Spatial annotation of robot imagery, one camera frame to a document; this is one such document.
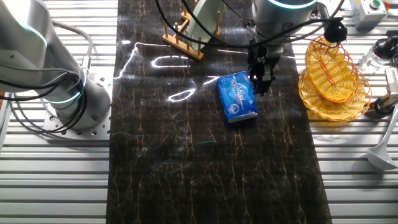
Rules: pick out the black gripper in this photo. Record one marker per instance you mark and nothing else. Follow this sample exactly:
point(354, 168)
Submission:
point(264, 59)

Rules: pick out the pale green dish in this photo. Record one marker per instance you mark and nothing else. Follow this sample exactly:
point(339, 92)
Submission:
point(203, 21)

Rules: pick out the wooden dish rack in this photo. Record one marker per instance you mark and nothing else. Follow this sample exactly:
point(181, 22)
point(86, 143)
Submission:
point(183, 45)

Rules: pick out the blue tissue pack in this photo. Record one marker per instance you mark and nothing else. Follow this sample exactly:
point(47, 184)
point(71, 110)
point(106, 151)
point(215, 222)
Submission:
point(237, 97)

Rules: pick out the orange wicker basket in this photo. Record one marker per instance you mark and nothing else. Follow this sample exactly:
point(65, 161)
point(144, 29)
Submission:
point(326, 109)
point(331, 70)

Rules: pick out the black marble mat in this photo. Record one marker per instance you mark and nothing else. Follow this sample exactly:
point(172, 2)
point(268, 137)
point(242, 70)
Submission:
point(186, 155)

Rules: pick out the grey button box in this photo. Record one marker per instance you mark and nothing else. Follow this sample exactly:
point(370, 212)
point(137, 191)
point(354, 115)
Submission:
point(368, 14)

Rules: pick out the white ladle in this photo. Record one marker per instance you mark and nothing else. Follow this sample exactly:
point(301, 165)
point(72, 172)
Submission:
point(381, 157)

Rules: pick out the black clamp mount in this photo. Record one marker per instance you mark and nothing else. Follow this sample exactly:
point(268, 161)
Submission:
point(385, 46)

